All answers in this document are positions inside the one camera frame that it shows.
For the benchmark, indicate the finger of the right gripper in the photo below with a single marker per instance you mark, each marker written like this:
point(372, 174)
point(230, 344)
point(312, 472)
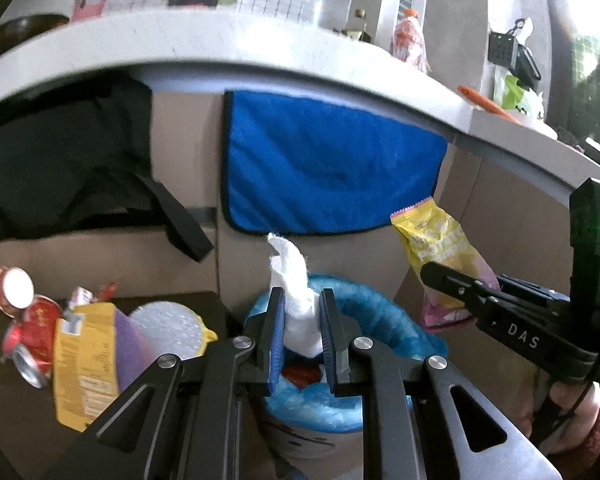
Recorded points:
point(452, 290)

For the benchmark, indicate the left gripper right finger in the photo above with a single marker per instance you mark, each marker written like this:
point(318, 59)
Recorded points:
point(421, 419)

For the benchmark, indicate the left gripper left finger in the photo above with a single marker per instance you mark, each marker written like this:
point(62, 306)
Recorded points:
point(183, 419)

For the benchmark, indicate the pink yellow chip bag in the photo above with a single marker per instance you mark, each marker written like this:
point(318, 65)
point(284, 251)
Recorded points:
point(429, 233)

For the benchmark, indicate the white tissue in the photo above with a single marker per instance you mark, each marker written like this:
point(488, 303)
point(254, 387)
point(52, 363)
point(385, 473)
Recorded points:
point(288, 271)

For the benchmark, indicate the white trash bin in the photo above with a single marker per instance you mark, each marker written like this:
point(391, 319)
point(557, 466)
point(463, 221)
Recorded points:
point(316, 454)

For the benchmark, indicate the blue trash bag liner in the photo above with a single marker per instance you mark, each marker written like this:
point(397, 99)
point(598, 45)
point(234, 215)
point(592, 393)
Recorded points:
point(315, 407)

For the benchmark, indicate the white kitchen countertop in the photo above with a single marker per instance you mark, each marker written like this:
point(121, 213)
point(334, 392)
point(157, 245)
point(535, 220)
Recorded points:
point(218, 50)

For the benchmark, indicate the person right hand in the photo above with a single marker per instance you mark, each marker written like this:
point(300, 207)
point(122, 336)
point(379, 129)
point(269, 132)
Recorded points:
point(582, 405)

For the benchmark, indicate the silver round yellow pad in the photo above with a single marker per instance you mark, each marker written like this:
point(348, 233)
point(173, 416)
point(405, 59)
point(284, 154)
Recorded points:
point(167, 327)

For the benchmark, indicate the yellow printed carton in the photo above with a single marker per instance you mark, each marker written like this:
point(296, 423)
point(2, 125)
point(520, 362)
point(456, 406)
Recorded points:
point(85, 380)

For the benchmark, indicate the red patterned snack bag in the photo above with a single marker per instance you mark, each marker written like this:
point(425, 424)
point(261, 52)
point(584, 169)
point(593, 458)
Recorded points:
point(82, 296)

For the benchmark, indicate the crushed red soda can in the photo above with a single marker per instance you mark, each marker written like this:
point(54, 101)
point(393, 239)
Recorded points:
point(29, 338)

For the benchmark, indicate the orange carrot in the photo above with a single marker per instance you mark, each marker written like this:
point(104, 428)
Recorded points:
point(486, 104)

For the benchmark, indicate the blue hanging towel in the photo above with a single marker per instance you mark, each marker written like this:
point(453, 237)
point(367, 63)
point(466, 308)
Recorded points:
point(304, 167)

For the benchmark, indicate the black utensil holder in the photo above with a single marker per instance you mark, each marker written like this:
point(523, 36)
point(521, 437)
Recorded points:
point(509, 50)

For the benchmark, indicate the orange capped bottle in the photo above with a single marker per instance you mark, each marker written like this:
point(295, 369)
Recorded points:
point(408, 42)

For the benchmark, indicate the black cloth bag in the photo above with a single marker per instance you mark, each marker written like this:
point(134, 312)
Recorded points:
point(80, 152)

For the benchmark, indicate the dark wok pan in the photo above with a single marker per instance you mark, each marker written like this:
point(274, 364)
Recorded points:
point(17, 31)

